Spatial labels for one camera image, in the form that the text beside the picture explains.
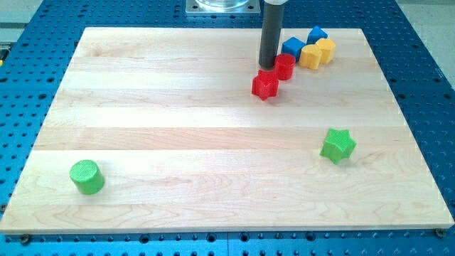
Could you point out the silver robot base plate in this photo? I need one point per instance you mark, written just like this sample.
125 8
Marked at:
223 7

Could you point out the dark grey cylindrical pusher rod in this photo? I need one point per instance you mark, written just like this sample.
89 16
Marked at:
271 31

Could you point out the green cylinder block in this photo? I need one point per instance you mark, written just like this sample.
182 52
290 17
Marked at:
87 177

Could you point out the yellow hexagon block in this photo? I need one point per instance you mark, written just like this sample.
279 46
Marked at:
327 47

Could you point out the yellow heart block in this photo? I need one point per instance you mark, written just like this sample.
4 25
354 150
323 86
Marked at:
310 57

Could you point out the blue cube block front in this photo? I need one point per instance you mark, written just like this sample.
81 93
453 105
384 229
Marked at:
293 46

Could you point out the red star block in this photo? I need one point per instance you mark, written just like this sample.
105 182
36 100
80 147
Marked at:
265 84

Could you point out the green star block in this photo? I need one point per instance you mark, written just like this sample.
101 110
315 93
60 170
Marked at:
337 145

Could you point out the blue perforated metal table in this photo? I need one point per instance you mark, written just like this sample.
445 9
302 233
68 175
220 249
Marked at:
413 42

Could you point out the blue block rear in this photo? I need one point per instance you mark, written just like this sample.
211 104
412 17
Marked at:
315 34

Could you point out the light wooden board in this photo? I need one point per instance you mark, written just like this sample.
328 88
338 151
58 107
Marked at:
184 146

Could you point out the red cylinder block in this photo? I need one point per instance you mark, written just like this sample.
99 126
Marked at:
284 66

